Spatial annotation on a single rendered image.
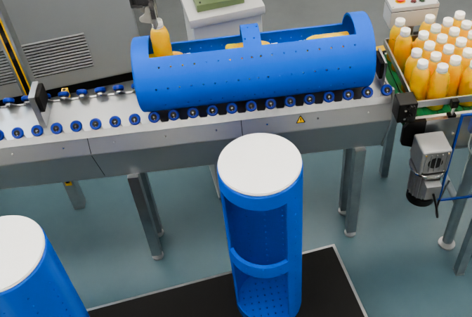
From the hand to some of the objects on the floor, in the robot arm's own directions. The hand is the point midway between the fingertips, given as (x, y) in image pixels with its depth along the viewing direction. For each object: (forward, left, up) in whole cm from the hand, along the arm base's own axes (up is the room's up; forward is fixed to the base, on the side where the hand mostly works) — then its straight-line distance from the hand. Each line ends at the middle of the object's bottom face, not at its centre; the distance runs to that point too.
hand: (156, 22), depth 197 cm
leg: (+31, +75, -128) cm, 152 cm away
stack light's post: (+71, +110, -126) cm, 182 cm away
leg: (+17, +79, -129) cm, 152 cm away
